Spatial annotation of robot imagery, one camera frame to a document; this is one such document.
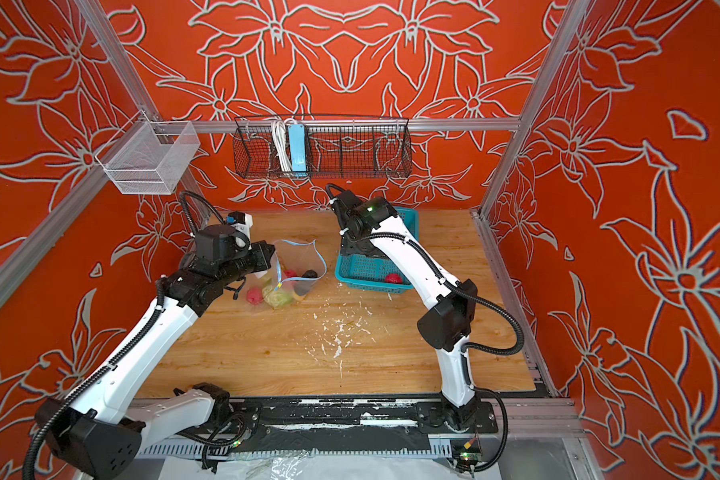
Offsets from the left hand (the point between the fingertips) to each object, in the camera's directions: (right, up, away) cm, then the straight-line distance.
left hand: (273, 244), depth 74 cm
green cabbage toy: (-3, -17, +14) cm, 22 cm away
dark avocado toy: (+7, -9, +13) cm, 17 cm away
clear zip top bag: (+2, -3, +9) cm, 10 cm away
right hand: (+22, -2, +7) cm, 23 cm away
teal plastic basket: (+26, -11, +26) cm, 39 cm away
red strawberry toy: (+2, -8, +10) cm, 13 cm away
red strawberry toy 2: (+33, -12, +21) cm, 41 cm away
